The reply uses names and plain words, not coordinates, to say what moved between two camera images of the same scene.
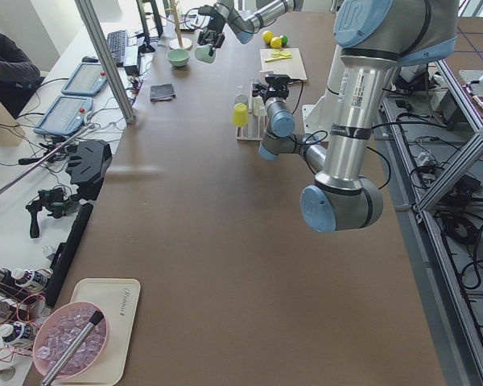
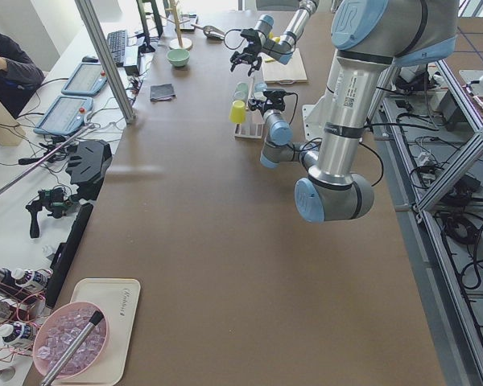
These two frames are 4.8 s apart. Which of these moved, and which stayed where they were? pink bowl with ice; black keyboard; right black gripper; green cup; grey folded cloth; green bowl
Moved: green cup; right black gripper
Stayed: green bowl; grey folded cloth; pink bowl with ice; black keyboard
